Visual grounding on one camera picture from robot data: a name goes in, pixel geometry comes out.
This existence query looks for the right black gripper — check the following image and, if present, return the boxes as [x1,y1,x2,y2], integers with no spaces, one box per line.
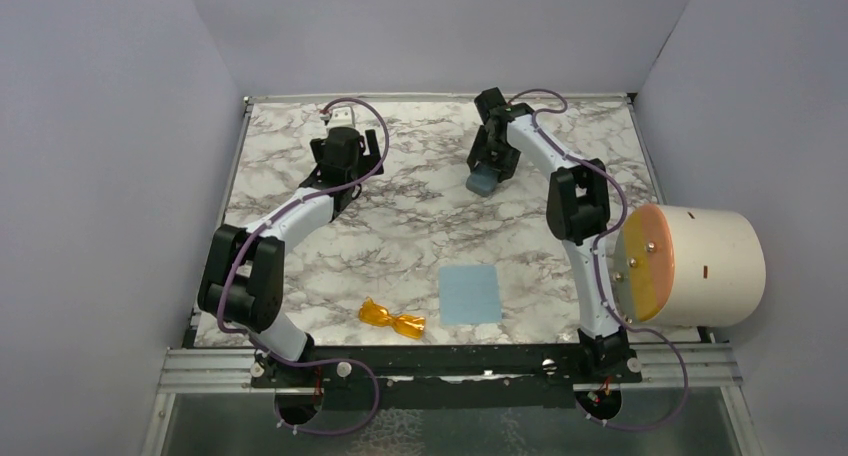
[468,127,520,182]

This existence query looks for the grey green glasses case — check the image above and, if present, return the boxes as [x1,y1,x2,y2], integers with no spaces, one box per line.
[465,163,502,197]

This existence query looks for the light blue cleaning cloth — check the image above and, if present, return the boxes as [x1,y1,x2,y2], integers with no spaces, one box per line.
[438,265,502,325]

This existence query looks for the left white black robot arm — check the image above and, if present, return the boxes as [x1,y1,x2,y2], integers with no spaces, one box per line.
[197,127,384,387]

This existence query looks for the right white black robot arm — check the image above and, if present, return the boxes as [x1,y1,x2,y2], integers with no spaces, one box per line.
[466,88,630,383]

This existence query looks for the orange sunglasses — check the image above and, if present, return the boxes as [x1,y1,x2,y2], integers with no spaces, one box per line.
[358,298,426,340]

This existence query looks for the white cylindrical drum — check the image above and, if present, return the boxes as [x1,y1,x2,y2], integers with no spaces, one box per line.
[611,204,766,327]

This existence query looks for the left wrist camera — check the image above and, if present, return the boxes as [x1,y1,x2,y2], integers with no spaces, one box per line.
[319,106,356,130]

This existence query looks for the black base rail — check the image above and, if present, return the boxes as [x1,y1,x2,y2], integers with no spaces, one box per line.
[251,343,642,411]

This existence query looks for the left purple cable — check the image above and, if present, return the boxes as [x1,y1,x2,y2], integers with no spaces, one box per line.
[215,97,391,437]

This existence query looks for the aluminium frame rail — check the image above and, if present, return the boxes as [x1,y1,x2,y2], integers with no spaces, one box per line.
[157,343,743,394]

